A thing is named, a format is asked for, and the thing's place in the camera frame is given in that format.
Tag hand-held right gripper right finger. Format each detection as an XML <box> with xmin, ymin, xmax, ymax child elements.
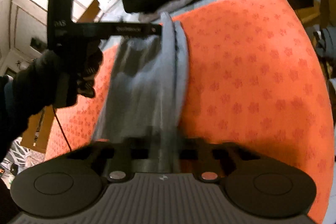
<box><xmin>180</xmin><ymin>138</ymin><xmax>263</xmax><ymax>183</ymax></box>

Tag orange flower-embossed mat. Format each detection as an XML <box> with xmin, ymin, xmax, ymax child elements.
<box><xmin>45</xmin><ymin>0</ymin><xmax>335</xmax><ymax>224</ymax></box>

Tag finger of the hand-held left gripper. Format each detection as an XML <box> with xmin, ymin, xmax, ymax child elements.
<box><xmin>147</xmin><ymin>22</ymin><xmax>162</xmax><ymax>37</ymax></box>

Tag black cable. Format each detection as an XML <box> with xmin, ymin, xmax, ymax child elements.
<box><xmin>53</xmin><ymin>107</ymin><xmax>72</xmax><ymax>152</ymax></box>

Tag black wall TV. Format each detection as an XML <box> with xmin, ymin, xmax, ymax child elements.
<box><xmin>30</xmin><ymin>37</ymin><xmax>47</xmax><ymax>51</ymax></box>

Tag person's left hand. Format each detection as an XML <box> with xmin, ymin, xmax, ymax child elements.
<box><xmin>12</xmin><ymin>42</ymin><xmax>103</xmax><ymax>116</ymax></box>

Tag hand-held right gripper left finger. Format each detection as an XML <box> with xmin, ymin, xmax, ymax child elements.
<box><xmin>67</xmin><ymin>139</ymin><xmax>160</xmax><ymax>183</ymax></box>

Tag person's left forearm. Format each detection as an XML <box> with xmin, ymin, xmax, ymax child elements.
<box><xmin>0</xmin><ymin>74</ymin><xmax>50</xmax><ymax>164</ymax></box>

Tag grey sweatpants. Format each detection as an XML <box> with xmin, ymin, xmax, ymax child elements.
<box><xmin>93</xmin><ymin>12</ymin><xmax>190</xmax><ymax>174</ymax></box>

